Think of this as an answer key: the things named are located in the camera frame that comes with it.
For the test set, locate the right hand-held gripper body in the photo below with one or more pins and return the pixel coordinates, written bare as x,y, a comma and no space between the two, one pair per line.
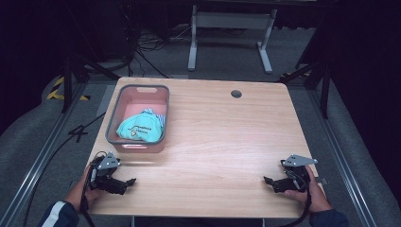
296,173

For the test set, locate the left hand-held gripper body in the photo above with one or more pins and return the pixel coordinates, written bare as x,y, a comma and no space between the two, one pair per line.
105,171

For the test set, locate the teal printed cloth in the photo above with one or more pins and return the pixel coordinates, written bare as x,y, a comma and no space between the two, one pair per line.
138,127

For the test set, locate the pink basket with grey rim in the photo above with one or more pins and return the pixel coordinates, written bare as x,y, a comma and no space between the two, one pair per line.
138,101

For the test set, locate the person's right hand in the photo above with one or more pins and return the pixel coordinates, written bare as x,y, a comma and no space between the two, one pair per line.
315,198

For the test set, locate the person's left hand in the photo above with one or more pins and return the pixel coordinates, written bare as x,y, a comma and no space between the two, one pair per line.
78,194

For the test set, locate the blue striped cloth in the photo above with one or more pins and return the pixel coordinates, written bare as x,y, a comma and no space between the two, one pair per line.
159,118

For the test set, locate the yellow black hazard tape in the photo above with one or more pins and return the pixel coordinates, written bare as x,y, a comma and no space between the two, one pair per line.
56,91

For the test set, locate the black metal stand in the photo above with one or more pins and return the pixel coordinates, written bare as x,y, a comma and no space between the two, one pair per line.
315,75
67,82

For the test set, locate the aluminium floor rail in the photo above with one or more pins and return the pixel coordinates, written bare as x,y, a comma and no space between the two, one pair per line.
340,157
34,167

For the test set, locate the grey metal table frame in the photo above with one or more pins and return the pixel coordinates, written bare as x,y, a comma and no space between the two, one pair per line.
231,21

